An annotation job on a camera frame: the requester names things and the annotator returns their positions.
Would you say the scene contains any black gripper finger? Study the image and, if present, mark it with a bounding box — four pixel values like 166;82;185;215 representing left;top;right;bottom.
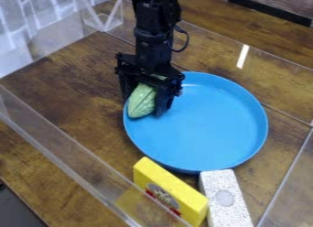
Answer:
155;82;182;116
119;73;138;100

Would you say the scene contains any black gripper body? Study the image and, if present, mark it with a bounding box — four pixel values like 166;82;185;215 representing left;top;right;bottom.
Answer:
115;53;185;90

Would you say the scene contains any green bitter gourd toy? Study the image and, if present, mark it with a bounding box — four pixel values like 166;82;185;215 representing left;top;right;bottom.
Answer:
127;82;157;118

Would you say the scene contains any blue round tray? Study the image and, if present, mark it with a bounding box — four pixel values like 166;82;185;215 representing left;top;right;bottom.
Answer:
123;71;269;174

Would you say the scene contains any white speckled block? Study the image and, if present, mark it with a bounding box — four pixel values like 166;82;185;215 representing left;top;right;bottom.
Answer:
198;169;254;227

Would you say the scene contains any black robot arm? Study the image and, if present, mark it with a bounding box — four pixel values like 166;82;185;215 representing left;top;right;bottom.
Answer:
115;0;190;118

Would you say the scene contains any white curtain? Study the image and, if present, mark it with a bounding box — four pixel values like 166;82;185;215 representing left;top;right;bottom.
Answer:
0;0;111;79

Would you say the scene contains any yellow sponge block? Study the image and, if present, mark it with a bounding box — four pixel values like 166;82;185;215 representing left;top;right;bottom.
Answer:
133;156;210;227

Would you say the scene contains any black cable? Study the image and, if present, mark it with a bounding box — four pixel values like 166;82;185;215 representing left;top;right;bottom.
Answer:
166;24;191;53

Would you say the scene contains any clear acrylic enclosure wall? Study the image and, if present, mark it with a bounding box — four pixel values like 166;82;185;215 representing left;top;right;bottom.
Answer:
0;0;313;227

